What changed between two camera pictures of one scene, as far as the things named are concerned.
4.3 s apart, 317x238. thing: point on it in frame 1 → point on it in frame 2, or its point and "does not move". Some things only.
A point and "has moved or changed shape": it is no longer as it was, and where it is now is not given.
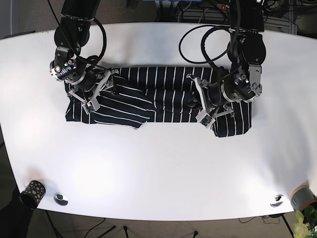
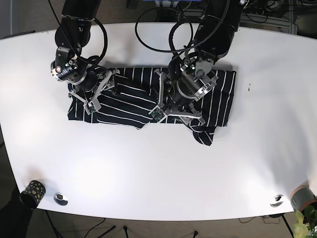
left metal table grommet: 59,198 does not move
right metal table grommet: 277,201 does not move
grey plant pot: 302,197 does not move
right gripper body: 213,103 → 178,100
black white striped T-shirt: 162,94 has moved or changed shape
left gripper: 95,81 does not move
